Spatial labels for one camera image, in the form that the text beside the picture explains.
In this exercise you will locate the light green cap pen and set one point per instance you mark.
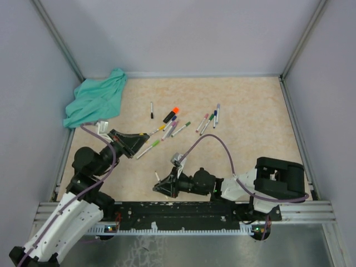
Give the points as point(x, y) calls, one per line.
point(155, 143)

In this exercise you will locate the black orange highlighter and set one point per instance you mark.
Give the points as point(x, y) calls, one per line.
point(174, 111)

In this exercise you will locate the blue cap pen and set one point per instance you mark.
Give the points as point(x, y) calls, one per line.
point(215, 119)
point(169, 123)

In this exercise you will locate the green cap pen right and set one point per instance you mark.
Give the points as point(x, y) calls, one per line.
point(206, 125)

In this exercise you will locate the yellow cap marker pen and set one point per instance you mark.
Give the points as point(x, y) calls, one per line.
point(157, 130)

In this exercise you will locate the lilac cap pen right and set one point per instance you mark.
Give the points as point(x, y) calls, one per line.
point(217, 113)

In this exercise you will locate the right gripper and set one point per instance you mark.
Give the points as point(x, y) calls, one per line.
point(171, 186)

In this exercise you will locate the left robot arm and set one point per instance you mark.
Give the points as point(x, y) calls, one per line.
point(82, 205)

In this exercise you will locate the pink cap pen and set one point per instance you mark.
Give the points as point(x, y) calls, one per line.
point(202, 122)
point(168, 131)

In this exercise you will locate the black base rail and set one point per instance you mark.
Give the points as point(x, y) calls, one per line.
point(211, 215)

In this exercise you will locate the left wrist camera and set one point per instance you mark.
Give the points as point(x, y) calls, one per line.
point(102, 127)

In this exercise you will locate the teal cloth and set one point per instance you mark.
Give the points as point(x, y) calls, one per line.
point(96, 100)

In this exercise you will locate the blue cap pen right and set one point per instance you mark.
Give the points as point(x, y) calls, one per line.
point(215, 119)

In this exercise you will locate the small black marker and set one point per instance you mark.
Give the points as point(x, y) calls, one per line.
point(151, 110)

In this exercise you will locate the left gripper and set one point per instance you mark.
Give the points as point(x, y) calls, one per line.
point(127, 143)

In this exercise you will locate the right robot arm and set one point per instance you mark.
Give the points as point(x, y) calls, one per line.
point(270, 183)

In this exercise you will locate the purple cap pen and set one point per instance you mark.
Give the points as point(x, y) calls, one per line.
point(173, 128)

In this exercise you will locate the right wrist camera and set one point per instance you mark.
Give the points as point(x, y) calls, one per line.
point(177, 159)

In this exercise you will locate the dark green cap pen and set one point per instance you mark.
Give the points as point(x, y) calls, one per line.
point(180, 129)

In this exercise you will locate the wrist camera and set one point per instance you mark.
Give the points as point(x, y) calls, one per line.
point(177, 159)
point(102, 127)

